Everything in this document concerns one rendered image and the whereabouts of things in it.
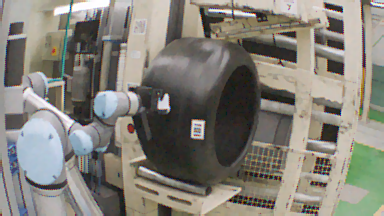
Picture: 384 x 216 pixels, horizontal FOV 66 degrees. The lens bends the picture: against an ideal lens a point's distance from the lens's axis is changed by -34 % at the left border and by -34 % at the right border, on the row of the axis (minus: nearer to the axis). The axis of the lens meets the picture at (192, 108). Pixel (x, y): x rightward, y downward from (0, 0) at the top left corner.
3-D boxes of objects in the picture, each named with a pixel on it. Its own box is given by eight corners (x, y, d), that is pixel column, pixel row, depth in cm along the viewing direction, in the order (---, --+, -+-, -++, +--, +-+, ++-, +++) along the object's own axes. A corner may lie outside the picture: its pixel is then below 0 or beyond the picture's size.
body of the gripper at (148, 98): (164, 89, 138) (141, 88, 128) (161, 117, 139) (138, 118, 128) (145, 86, 142) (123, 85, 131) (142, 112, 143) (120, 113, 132)
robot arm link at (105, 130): (78, 144, 120) (87, 115, 117) (92, 136, 130) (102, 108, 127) (95, 158, 119) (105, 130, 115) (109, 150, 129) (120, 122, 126)
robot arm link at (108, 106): (88, 110, 120) (97, 86, 117) (109, 110, 129) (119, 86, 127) (102, 125, 116) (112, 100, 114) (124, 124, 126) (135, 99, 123)
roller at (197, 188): (134, 172, 177) (137, 163, 178) (139, 176, 180) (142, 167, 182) (205, 194, 159) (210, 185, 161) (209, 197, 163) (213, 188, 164)
